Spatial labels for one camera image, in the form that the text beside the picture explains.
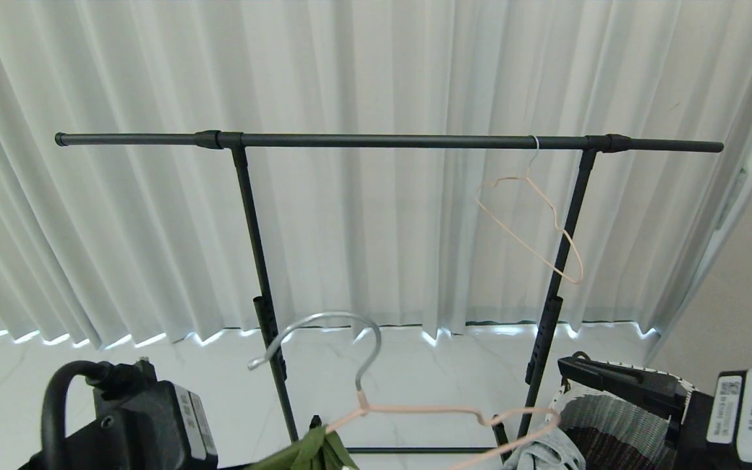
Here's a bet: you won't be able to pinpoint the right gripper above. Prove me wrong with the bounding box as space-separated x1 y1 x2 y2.
557 356 745 470

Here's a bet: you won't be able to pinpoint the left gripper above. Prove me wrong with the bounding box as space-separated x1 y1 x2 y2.
154 382 220 470

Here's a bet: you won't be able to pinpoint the pale grey shorts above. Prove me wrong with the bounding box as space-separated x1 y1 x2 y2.
503 437 586 470

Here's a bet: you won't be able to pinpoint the green long-sleeved shirt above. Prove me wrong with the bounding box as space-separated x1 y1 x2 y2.
245 424 360 470

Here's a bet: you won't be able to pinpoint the pink clothes hanger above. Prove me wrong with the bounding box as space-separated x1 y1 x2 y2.
475 136 584 285
247 311 563 470

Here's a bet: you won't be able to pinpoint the white laundry basket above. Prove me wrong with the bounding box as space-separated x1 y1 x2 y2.
549 352 697 470

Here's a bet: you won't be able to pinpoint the black clothes rack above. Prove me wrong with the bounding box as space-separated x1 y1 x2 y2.
54 131 724 461

